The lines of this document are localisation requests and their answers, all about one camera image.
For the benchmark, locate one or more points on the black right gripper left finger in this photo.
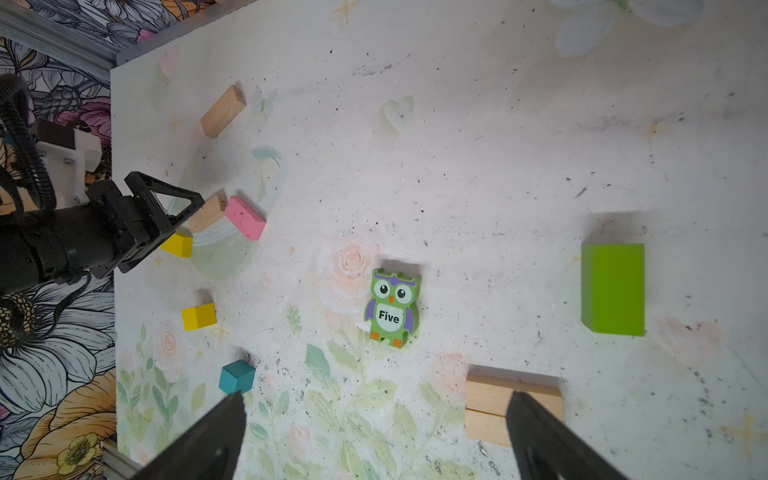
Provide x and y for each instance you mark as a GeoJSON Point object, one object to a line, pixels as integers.
{"type": "Point", "coordinates": [208, 450]}

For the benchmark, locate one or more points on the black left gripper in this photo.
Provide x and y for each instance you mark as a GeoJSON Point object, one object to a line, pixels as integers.
{"type": "Point", "coordinates": [117, 231]}

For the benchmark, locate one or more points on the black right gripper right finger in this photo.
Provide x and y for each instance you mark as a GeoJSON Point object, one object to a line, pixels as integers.
{"type": "Point", "coordinates": [545, 448]}

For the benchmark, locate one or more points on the natural wood block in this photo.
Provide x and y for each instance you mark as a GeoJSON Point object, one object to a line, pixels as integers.
{"type": "Point", "coordinates": [487, 427]}
{"type": "Point", "coordinates": [492, 396]}
{"type": "Point", "coordinates": [229, 105]}
{"type": "Point", "coordinates": [212, 211]}

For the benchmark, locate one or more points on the yellow long wood block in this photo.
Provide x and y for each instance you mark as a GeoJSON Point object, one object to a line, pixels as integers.
{"type": "Point", "coordinates": [178, 244]}

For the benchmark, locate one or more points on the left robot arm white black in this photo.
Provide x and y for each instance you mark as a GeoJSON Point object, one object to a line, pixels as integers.
{"type": "Point", "coordinates": [28, 251]}

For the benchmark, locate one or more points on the pink wood block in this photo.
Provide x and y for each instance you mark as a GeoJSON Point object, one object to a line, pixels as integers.
{"type": "Point", "coordinates": [245, 218]}

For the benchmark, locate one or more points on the green wood block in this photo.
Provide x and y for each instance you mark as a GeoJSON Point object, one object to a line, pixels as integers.
{"type": "Point", "coordinates": [613, 288]}

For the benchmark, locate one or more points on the teal small cube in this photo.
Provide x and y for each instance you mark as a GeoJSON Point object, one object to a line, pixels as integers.
{"type": "Point", "coordinates": [237, 377]}

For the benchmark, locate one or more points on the yellow small cube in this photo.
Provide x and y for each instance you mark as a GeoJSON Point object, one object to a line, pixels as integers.
{"type": "Point", "coordinates": [198, 317]}

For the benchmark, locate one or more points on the green owl number toy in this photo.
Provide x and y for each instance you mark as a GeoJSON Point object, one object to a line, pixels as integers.
{"type": "Point", "coordinates": [392, 310]}

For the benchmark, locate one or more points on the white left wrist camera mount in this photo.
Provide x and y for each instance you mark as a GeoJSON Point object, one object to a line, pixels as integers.
{"type": "Point", "coordinates": [68, 154]}

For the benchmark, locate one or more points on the left aluminium corner post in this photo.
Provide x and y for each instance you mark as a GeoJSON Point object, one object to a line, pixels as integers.
{"type": "Point", "coordinates": [24, 26]}

